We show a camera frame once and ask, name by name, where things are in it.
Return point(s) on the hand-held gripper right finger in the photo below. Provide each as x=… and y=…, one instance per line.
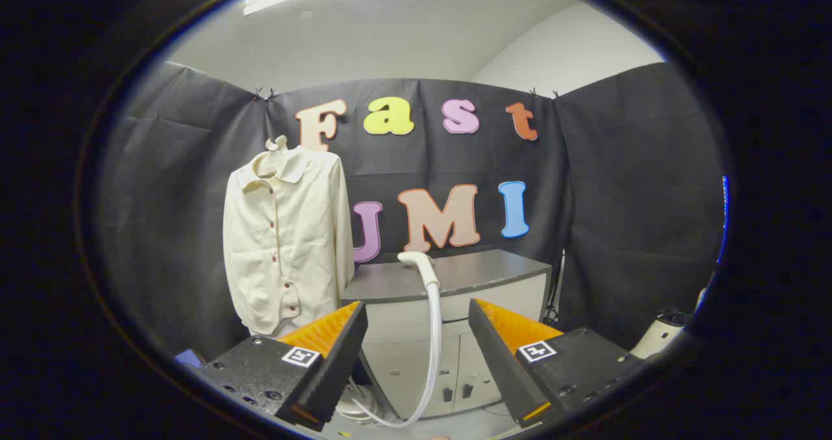
x=497, y=362

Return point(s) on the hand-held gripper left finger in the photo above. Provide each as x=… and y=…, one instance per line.
x=338, y=362

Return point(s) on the cream button-up shirt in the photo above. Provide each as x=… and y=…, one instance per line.
x=305, y=232

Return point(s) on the grey round steamer base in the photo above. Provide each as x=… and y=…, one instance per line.
x=354, y=409

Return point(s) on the white clothes hanger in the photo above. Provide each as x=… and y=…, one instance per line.
x=278, y=144

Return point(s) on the white cabinet with grey top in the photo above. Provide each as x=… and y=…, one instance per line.
x=481, y=271

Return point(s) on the blue object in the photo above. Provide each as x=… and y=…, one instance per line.
x=190, y=358

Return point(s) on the white cylindrical appliance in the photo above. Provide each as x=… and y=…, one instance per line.
x=656, y=339

